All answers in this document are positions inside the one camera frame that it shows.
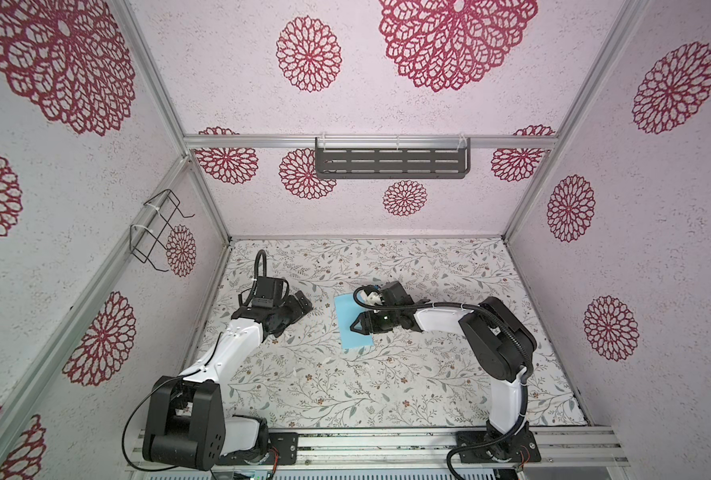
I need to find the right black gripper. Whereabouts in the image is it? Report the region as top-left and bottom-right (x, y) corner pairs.
(348, 310), (399, 335)

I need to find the light blue square paper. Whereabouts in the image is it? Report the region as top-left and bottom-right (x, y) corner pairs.
(335, 293), (373, 351)

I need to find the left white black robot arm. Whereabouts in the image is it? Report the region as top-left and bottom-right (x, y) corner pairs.
(142, 291), (313, 471)

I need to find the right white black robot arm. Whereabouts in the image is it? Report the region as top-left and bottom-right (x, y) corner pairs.
(351, 288), (537, 445)

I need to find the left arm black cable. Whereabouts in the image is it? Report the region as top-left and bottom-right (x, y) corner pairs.
(120, 249), (291, 480)

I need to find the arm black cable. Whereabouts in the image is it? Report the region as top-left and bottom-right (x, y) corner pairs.
(352, 284), (531, 480)
(120, 249), (291, 480)

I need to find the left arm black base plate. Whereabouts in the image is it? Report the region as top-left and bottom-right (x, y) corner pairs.
(217, 432), (300, 467)

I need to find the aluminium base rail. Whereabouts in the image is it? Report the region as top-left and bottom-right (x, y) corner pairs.
(126, 425), (631, 473)

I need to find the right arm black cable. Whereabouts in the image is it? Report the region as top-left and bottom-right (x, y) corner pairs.
(352, 284), (531, 480)

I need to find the dark grey slotted wall shelf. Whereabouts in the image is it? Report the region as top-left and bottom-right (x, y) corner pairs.
(314, 138), (471, 180)

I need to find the black wire wall rack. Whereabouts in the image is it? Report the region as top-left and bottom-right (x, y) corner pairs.
(128, 188), (195, 273)

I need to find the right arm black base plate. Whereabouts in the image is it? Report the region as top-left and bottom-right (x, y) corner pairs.
(455, 430), (541, 464)

